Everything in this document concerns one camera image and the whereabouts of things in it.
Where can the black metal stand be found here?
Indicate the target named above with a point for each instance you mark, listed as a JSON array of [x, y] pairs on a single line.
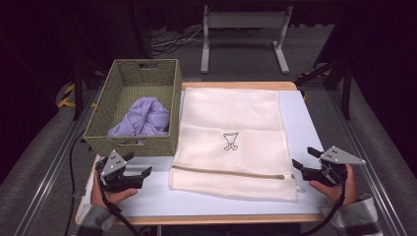
[[345, 88], [78, 91]]

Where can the white board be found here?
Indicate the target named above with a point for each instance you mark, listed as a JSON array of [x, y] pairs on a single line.
[[301, 131]]

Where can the green woven basket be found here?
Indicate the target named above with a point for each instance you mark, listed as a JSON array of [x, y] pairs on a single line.
[[136, 93]]

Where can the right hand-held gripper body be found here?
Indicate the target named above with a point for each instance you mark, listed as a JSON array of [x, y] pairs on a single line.
[[337, 157]]

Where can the yellow black striped tape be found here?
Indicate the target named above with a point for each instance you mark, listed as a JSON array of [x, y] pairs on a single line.
[[65, 96]]

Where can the grey metal stand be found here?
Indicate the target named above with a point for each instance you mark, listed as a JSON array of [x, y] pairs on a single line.
[[244, 19]]

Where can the person's right hand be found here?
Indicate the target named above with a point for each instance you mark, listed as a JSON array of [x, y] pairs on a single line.
[[342, 195]]

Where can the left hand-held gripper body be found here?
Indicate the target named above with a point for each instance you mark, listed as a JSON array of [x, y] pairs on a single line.
[[113, 164]]

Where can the person's left hand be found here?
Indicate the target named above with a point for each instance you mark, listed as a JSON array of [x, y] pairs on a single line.
[[105, 198]]

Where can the white mesh laundry bag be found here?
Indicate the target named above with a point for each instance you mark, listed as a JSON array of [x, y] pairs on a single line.
[[229, 111]]

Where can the purple garment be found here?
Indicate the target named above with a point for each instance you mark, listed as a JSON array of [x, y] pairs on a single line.
[[144, 118]]

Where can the aluminium rail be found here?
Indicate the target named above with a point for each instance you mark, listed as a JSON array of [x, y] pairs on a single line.
[[367, 164], [55, 164]]

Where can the wooden table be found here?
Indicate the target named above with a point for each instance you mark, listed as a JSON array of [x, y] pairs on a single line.
[[249, 85]]

